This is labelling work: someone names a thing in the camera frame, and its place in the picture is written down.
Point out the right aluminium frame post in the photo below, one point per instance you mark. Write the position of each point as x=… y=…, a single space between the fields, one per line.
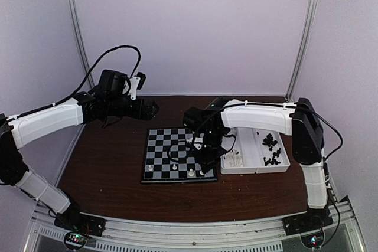
x=306 y=32

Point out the black chess pieces lower pile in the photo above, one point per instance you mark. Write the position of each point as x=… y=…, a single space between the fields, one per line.
x=274 y=159

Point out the aluminium frame post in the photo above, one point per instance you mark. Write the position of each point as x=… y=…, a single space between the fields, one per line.
x=78 y=35
x=306 y=32

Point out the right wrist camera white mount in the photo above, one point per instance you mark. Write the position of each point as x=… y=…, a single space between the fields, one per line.
x=197 y=142

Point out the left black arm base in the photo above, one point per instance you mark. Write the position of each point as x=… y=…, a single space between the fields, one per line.
x=72 y=219

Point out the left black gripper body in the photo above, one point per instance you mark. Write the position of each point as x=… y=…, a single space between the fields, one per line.
x=116 y=107

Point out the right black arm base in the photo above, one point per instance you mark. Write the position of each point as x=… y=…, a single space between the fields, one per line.
x=311 y=219

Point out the black grey chess board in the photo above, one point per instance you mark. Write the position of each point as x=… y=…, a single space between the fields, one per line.
x=165 y=147

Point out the right controller board with LEDs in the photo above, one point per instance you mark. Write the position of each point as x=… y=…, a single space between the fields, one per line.
x=313 y=241

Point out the aluminium front rail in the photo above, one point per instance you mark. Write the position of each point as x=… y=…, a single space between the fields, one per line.
x=265 y=234

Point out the left controller board with LEDs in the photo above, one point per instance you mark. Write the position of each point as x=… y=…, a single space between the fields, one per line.
x=74 y=241

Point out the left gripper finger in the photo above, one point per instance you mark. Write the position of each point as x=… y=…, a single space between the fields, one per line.
x=154 y=106
x=152 y=115

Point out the white chess pieces lower pile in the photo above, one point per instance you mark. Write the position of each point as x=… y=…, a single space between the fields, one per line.
x=233 y=159

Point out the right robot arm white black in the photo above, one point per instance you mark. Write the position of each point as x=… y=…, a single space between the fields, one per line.
x=297 y=120

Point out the left aluminium frame post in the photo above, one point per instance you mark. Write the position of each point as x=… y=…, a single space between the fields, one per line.
x=78 y=35

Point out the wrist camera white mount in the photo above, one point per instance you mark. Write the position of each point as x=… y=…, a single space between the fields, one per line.
x=136 y=83
x=197 y=142

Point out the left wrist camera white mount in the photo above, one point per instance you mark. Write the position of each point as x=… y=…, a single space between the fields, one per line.
x=136 y=83

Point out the black chess pieces pile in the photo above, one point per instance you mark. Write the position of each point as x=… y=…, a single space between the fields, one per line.
x=266 y=140
x=274 y=159

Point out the white divided plastic tray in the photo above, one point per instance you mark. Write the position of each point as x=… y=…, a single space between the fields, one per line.
x=245 y=141

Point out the controller board with leds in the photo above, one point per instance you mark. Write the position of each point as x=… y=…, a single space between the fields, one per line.
x=313 y=241
x=74 y=241

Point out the black chess pieces upper pile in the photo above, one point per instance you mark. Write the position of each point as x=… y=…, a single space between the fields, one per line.
x=266 y=140

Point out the white king chess piece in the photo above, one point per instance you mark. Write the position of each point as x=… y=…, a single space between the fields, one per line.
x=191 y=173

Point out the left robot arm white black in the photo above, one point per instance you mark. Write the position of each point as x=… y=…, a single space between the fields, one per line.
x=21 y=130

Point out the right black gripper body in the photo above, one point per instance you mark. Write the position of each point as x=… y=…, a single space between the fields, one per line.
x=212 y=149

